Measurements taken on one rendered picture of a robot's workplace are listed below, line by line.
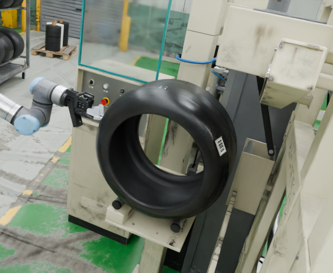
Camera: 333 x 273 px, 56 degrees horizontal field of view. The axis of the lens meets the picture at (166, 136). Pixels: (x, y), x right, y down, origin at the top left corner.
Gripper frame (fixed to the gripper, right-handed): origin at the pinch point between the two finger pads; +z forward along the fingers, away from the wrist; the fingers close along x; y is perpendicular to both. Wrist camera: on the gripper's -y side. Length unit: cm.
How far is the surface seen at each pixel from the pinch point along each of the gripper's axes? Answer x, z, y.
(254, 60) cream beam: -34, 51, 50
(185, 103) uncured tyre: -9.4, 33.5, 24.4
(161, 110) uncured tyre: -12.2, 26.7, 19.5
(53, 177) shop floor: 104, -86, -135
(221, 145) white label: -10, 51, 15
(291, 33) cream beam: -34, 56, 58
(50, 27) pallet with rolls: 500, -406, -105
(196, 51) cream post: 27, 24, 37
